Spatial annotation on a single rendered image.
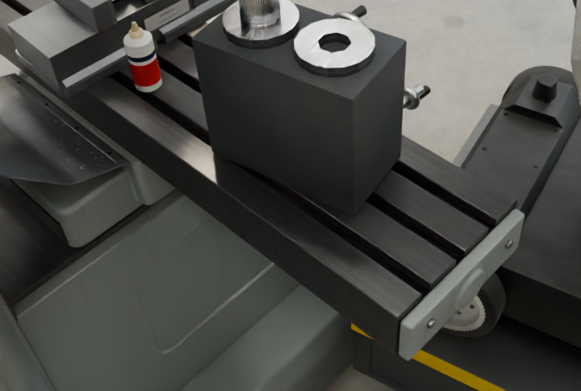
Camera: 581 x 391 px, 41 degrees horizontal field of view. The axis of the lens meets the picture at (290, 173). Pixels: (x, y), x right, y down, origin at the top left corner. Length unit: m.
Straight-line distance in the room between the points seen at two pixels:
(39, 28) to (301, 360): 0.88
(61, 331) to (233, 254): 0.38
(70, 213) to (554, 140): 0.89
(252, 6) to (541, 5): 2.16
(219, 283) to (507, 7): 1.75
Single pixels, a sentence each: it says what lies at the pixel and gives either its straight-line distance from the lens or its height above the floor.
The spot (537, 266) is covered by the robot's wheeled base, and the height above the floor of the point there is 0.57.
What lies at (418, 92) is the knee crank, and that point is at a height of 0.51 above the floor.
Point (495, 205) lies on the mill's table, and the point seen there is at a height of 0.92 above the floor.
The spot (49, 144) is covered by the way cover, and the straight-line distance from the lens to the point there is 1.21.
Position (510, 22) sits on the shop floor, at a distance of 2.88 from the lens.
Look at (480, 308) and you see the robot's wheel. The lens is 1.37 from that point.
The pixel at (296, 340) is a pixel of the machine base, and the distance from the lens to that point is 1.70.
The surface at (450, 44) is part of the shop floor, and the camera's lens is 2.74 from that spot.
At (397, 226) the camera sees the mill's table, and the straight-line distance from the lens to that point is 0.95.
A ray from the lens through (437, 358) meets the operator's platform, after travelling 1.45.
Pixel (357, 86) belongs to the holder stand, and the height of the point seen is 1.11.
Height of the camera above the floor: 1.64
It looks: 46 degrees down
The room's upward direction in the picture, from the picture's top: 5 degrees counter-clockwise
